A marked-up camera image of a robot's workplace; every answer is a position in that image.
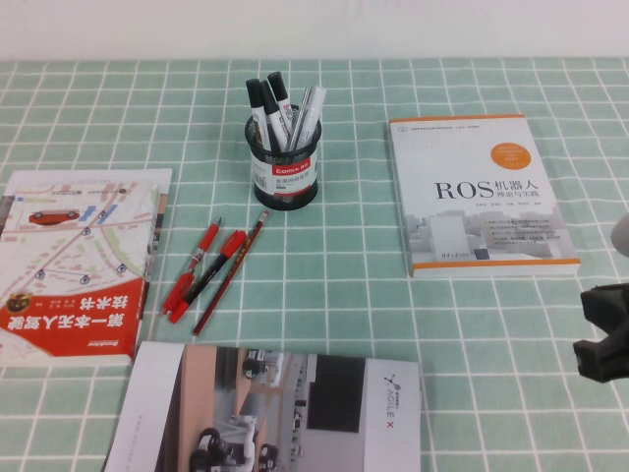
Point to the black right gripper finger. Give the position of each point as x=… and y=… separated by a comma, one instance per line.
x=607, y=305

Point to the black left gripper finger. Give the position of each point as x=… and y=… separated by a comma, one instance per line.
x=604, y=361

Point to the black mesh pen holder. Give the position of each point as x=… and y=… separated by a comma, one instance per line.
x=265, y=201

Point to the red gel pen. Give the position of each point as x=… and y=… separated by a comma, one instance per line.
x=209, y=239

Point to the white ROS book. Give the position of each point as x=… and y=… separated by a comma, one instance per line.
x=467, y=221

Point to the green checkered tablecloth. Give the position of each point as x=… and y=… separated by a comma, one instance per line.
x=344, y=295

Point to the white-capped white marker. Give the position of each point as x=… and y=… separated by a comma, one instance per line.
x=314, y=105

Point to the white AgileX brochure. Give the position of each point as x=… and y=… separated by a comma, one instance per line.
x=245, y=418

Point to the red black striped pencil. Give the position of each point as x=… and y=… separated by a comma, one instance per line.
x=230, y=275

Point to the black marker with red cap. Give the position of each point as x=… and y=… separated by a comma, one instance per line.
x=233, y=242

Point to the black-capped white marker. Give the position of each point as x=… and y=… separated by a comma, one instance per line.
x=277, y=86
x=254, y=96
x=269, y=100

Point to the red map-cover book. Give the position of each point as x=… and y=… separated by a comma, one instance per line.
x=74, y=246

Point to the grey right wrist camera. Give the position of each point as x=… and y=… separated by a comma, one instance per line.
x=621, y=235

